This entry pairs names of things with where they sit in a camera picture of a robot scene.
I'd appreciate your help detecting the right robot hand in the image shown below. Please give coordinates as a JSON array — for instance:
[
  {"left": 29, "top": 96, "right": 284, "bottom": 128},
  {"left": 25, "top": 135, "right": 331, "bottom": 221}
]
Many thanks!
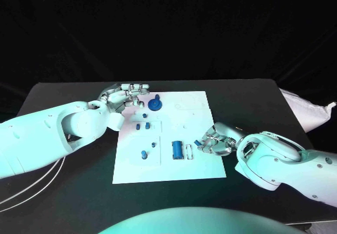
[{"left": 196, "top": 122, "right": 251, "bottom": 156}]

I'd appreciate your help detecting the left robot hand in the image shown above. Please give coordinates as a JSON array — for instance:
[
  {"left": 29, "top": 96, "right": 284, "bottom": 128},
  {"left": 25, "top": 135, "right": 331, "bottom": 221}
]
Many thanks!
[{"left": 98, "top": 83, "right": 151, "bottom": 114}]

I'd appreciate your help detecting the white task board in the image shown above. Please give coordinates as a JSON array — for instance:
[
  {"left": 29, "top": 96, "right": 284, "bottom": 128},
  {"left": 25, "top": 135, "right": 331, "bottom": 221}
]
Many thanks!
[{"left": 113, "top": 91, "right": 228, "bottom": 184}]

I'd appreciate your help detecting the blue gear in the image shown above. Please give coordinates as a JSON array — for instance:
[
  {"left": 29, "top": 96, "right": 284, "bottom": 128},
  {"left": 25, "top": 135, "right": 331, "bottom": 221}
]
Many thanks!
[{"left": 147, "top": 98, "right": 164, "bottom": 112}]

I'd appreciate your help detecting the long blue cylinder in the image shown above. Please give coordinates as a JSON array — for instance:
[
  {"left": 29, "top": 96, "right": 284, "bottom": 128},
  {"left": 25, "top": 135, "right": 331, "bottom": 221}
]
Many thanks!
[{"left": 172, "top": 140, "right": 185, "bottom": 160}]

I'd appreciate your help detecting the white cloth bag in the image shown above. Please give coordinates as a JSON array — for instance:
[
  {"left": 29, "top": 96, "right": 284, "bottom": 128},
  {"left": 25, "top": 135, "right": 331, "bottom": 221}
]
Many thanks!
[{"left": 280, "top": 87, "right": 337, "bottom": 134}]

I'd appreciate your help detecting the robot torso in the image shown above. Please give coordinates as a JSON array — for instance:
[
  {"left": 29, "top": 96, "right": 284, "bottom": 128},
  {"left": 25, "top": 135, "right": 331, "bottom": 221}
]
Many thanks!
[{"left": 97, "top": 207, "right": 308, "bottom": 234}]

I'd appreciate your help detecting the white cable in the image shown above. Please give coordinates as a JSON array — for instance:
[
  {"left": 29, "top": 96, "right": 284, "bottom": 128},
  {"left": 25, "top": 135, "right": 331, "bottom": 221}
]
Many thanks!
[
  {"left": 0, "top": 159, "right": 59, "bottom": 204},
  {"left": 0, "top": 156, "right": 66, "bottom": 213}
]

